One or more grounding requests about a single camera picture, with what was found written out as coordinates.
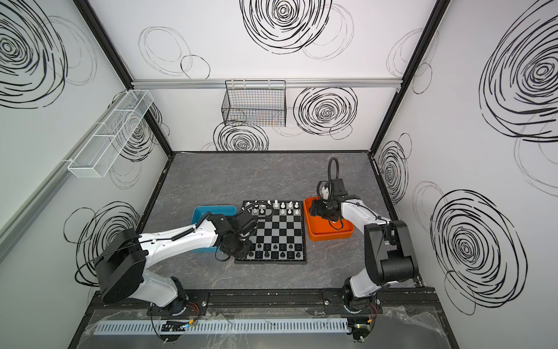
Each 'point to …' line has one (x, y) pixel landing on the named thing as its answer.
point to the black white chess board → (279, 238)
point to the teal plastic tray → (198, 213)
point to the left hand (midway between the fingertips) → (247, 253)
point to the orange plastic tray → (320, 229)
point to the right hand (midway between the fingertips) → (314, 210)
